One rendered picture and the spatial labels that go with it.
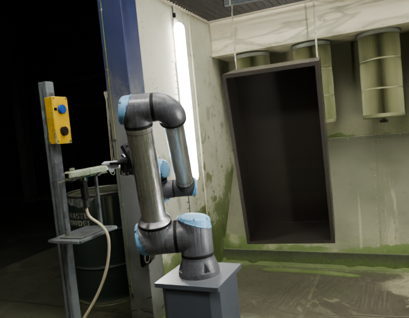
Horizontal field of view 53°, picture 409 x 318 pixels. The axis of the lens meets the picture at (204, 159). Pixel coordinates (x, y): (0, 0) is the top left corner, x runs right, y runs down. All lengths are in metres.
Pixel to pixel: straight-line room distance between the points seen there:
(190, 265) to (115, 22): 1.64
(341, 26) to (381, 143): 1.12
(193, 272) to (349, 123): 2.64
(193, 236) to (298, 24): 2.46
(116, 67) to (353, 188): 2.31
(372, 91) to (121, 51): 2.09
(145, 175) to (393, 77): 2.54
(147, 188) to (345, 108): 2.73
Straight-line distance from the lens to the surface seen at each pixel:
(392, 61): 3.76
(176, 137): 1.73
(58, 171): 2.43
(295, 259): 3.79
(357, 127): 4.11
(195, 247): 1.85
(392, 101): 3.71
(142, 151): 1.68
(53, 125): 2.36
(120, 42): 2.76
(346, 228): 3.77
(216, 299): 1.83
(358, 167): 3.98
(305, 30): 3.80
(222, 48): 3.98
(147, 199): 1.77
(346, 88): 4.13
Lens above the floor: 1.29
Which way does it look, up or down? 4 degrees down
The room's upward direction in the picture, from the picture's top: 5 degrees counter-clockwise
